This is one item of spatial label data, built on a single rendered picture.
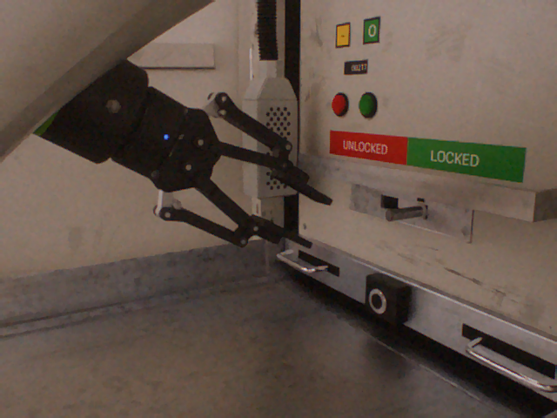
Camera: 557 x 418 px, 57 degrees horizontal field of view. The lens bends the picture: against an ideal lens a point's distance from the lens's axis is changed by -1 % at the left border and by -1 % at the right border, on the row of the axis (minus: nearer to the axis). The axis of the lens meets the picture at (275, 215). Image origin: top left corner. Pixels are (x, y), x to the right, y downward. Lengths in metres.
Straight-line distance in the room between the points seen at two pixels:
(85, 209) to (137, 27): 0.78
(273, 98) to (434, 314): 0.37
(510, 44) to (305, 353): 0.41
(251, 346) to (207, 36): 0.53
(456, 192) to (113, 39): 0.43
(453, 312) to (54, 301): 0.53
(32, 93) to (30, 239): 0.78
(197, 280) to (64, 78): 0.66
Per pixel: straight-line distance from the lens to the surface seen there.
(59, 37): 0.19
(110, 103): 0.42
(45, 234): 0.99
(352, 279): 0.75
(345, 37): 0.76
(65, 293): 0.79
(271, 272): 0.91
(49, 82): 0.22
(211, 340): 0.68
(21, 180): 0.98
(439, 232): 0.63
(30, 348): 0.72
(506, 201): 0.53
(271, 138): 0.52
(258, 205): 0.90
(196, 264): 0.84
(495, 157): 0.58
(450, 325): 0.64
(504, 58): 0.58
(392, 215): 0.61
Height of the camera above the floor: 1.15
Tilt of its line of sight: 13 degrees down
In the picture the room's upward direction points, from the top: straight up
